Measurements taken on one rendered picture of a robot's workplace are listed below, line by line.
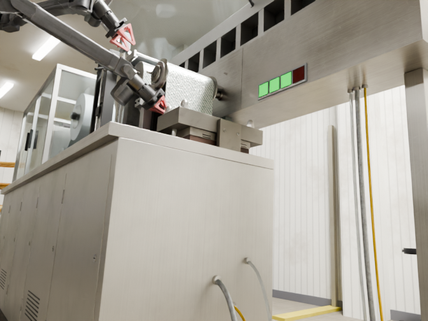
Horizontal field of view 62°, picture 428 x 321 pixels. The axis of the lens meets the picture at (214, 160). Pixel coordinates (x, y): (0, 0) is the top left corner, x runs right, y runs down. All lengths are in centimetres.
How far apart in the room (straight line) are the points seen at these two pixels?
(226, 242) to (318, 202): 265
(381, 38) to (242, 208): 69
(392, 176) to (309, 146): 92
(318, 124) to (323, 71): 269
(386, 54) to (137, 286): 97
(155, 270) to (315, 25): 99
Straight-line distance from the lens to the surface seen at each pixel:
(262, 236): 133
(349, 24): 131
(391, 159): 356
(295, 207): 395
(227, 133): 131
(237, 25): 180
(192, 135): 126
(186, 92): 153
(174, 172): 111
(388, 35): 121
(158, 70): 152
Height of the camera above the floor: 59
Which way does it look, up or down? 12 degrees up
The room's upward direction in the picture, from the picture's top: 3 degrees clockwise
